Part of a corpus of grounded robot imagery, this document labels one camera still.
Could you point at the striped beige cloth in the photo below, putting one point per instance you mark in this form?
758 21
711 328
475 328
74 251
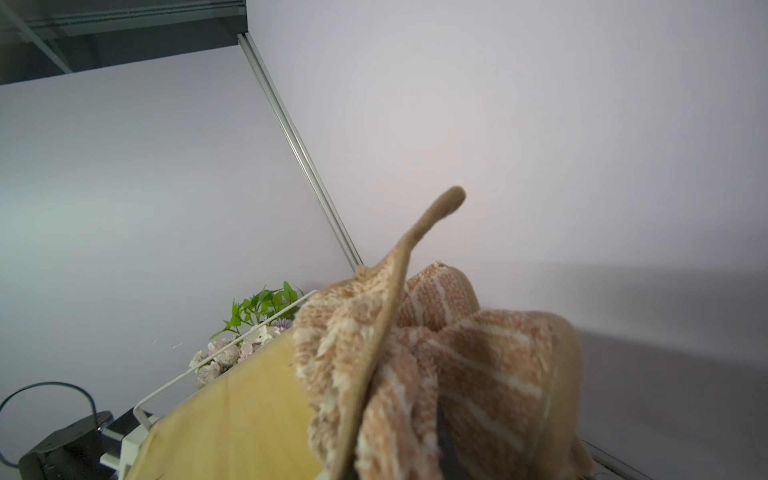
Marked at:
408 377

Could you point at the yellow white bookshelf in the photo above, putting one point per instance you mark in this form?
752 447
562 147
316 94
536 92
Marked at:
250 423

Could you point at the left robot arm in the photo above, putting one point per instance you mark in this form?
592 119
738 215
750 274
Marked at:
72 452

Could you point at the flower bouquet in pink vase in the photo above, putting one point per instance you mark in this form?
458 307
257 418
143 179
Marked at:
254 322

